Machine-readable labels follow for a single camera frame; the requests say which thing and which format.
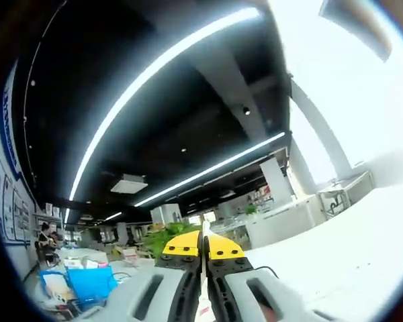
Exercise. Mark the white wall shelf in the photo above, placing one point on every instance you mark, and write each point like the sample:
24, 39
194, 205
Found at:
48, 209

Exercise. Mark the blue plastic crate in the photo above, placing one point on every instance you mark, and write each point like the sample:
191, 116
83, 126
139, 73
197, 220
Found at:
90, 281

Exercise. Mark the cardboard box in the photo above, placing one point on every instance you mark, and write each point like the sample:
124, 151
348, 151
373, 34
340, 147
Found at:
129, 255

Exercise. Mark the white ceiling air conditioner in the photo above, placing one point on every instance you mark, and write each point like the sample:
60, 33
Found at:
127, 186

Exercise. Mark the green potted plant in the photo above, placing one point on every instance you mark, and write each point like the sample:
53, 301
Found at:
161, 239

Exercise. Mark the white side desk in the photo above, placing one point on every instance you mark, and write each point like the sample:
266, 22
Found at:
356, 182

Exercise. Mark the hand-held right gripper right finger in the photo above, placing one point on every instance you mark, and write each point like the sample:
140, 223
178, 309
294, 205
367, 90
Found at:
225, 250

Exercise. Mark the long ceiling light strip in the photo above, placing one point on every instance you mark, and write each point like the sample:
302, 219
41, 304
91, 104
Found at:
221, 164
248, 13

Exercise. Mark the bright window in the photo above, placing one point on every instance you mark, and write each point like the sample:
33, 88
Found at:
339, 100

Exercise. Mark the short ceiling light strip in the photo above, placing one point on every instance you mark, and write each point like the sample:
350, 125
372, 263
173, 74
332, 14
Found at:
67, 216
113, 216

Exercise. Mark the blue plastic bin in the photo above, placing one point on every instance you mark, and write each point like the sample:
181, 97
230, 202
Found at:
53, 285

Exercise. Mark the white table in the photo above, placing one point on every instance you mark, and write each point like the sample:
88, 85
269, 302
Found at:
339, 268

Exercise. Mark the blue white wall poster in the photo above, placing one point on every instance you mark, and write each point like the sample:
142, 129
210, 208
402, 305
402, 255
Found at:
13, 208

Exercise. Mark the small red object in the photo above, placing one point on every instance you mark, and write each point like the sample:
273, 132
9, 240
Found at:
104, 265

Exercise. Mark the black hanging monitor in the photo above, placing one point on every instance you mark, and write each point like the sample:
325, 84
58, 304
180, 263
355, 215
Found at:
362, 27

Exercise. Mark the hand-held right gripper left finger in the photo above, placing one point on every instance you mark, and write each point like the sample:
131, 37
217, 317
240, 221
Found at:
181, 246

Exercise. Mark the small green plant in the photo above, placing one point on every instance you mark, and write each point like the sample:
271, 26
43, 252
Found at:
251, 209

